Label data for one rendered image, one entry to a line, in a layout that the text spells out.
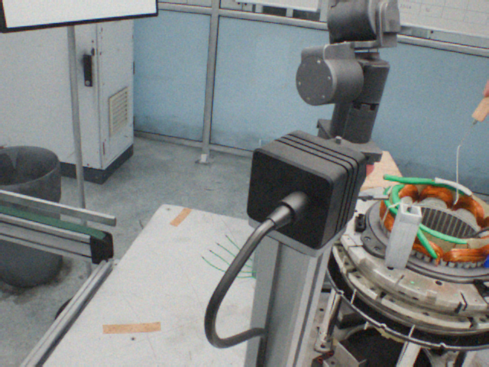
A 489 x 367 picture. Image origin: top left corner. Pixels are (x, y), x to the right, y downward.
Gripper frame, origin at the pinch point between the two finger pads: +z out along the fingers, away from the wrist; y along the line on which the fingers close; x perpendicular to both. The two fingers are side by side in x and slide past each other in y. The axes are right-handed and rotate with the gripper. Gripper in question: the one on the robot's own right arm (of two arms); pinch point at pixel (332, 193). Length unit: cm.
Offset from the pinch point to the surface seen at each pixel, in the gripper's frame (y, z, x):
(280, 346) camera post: 37.4, -10.2, -16.4
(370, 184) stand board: -21.8, 9.3, 16.6
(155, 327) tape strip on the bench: -11.2, 40.2, -23.5
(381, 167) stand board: -30.0, 8.9, 22.3
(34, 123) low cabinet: -220, 89, -110
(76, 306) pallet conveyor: -26, 50, -42
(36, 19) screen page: -70, -6, -61
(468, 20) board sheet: -193, -13, 136
